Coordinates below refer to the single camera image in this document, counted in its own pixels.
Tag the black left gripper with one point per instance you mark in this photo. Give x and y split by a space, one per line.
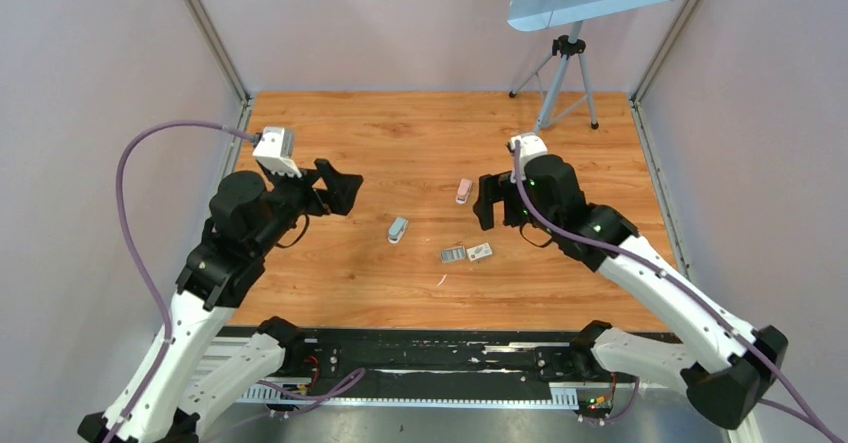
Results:
321 186

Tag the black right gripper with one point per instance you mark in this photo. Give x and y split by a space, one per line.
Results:
503 194

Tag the white staple box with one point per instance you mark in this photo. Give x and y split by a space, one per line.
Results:
479 252

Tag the grey white stapler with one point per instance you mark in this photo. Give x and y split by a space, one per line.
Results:
397 230

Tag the grey staple strips tray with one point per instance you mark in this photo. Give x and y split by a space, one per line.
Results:
453 254

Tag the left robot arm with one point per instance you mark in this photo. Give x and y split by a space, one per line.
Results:
250 213

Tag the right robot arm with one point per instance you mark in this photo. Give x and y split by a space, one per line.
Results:
721 363

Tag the silver tripod stand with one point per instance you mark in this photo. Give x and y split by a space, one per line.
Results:
566 48

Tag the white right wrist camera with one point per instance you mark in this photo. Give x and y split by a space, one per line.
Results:
523 148

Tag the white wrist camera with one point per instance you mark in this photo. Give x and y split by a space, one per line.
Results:
523 148
274 150

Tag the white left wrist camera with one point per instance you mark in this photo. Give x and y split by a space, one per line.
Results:
274 150

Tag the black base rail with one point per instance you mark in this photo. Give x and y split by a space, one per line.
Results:
440 368

